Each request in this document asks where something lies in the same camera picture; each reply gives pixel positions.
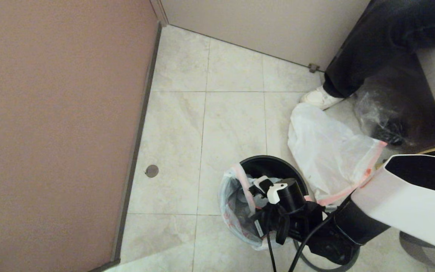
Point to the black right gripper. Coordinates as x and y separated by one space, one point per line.
281 226

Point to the translucent red-print trash bag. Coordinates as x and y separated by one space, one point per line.
236 204

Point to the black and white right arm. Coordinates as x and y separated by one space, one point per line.
410 196

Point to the black round trash bin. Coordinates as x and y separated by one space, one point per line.
270 166

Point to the clear plastic bag dark contents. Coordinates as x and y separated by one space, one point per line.
376 109

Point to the white sneaker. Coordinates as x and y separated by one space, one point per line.
321 99

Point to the round metal floor door stop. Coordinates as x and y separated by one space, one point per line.
152 171

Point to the grey ribbed rounded object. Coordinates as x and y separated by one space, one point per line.
429 257

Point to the person's leg in black trousers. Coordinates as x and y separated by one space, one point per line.
372 45

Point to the small metal door bracket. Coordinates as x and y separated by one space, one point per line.
313 68

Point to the grey door frame post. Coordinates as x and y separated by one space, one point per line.
159 9

